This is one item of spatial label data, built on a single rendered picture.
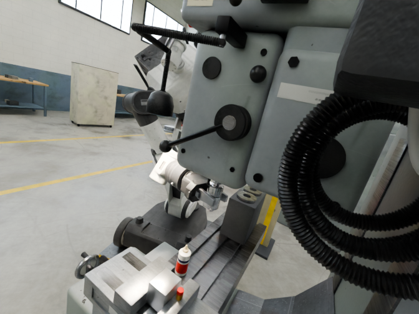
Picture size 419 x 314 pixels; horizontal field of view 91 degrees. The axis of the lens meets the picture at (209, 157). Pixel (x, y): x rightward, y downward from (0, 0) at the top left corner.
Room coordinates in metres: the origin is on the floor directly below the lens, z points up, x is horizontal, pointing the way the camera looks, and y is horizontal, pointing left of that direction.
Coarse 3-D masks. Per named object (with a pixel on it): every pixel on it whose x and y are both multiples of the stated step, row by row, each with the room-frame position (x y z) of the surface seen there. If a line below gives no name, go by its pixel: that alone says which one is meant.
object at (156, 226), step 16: (160, 208) 1.47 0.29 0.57; (128, 224) 1.14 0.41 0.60; (144, 224) 1.17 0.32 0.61; (160, 224) 1.27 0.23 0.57; (176, 224) 1.31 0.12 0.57; (192, 224) 1.35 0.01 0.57; (128, 240) 1.11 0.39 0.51; (144, 240) 1.09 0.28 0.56; (160, 240) 1.08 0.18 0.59; (176, 240) 1.11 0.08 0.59
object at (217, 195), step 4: (208, 188) 0.52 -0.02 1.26; (208, 192) 0.52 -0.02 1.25; (212, 192) 0.51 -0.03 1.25; (216, 192) 0.51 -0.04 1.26; (220, 192) 0.52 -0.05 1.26; (212, 196) 0.51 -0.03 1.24; (216, 196) 0.51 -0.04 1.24; (220, 196) 0.52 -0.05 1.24; (216, 200) 0.51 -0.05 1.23; (220, 200) 0.53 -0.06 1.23; (204, 204) 0.52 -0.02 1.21; (216, 204) 0.52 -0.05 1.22; (208, 208) 0.51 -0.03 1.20; (212, 208) 0.51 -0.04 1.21; (216, 208) 0.52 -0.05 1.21
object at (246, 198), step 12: (240, 192) 0.88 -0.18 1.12; (252, 192) 0.91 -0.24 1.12; (228, 204) 0.82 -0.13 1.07; (240, 204) 0.80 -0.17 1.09; (252, 204) 0.81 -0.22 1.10; (228, 216) 0.82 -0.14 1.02; (240, 216) 0.80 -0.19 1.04; (252, 216) 0.78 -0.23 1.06; (228, 228) 0.81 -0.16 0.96; (240, 228) 0.79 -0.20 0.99; (252, 228) 0.87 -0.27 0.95; (240, 240) 0.78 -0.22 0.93
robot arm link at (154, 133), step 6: (144, 126) 0.87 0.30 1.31; (150, 126) 0.88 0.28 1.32; (156, 126) 0.89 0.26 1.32; (144, 132) 0.89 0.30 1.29; (150, 132) 0.88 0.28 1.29; (156, 132) 0.89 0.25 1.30; (162, 132) 0.91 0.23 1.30; (150, 138) 0.89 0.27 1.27; (156, 138) 0.89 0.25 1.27; (162, 138) 0.91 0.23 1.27; (150, 144) 0.90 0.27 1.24; (156, 144) 0.89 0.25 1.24; (156, 150) 0.90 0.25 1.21; (156, 162) 0.88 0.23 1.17
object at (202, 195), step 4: (200, 188) 0.53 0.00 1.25; (196, 192) 0.52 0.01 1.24; (200, 192) 0.52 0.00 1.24; (204, 192) 0.52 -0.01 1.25; (196, 196) 0.52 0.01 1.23; (200, 196) 0.52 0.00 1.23; (204, 196) 0.51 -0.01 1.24; (208, 196) 0.50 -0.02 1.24; (200, 200) 0.52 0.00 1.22; (204, 200) 0.51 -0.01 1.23; (208, 200) 0.50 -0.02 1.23; (212, 200) 0.49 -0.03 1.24; (208, 204) 0.50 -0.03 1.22; (212, 204) 0.49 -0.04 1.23
